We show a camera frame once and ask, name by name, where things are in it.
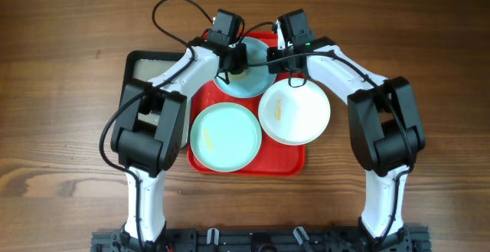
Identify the light blue plate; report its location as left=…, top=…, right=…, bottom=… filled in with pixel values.
left=214, top=38, right=276, bottom=99

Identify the white plate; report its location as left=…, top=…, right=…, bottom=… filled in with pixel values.
left=258, top=77, right=331, bottom=146

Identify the mint green plate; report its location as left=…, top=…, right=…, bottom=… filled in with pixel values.
left=190, top=103, right=262, bottom=172

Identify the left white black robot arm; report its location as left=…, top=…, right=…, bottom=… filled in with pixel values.
left=110, top=38, right=247, bottom=251

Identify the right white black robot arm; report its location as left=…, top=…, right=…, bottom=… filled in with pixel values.
left=259, top=38, right=426, bottom=251

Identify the black tray with water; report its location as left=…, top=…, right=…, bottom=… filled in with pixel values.
left=121, top=51, right=191, bottom=149

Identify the right black cable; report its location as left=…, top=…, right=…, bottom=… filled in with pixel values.
left=237, top=21, right=415, bottom=241

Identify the black cable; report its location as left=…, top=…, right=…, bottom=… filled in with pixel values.
left=98, top=0, right=215, bottom=245
left=237, top=21, right=415, bottom=241

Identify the left black cable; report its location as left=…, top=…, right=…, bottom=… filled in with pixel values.
left=98, top=0, right=215, bottom=245

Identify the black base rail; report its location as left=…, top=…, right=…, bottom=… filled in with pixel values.
left=90, top=226, right=433, bottom=252

